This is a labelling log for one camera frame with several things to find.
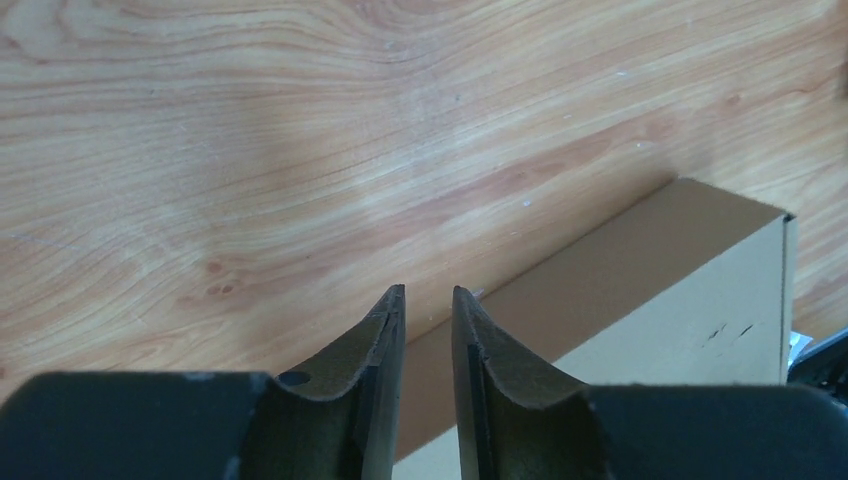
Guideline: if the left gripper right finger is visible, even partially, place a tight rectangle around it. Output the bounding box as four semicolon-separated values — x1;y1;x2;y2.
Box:
451;287;847;479

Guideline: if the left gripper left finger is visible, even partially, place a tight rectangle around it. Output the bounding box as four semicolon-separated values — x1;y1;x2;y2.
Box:
1;285;405;479

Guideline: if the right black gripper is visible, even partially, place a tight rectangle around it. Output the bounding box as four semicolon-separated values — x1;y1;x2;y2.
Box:
787;328;847;405

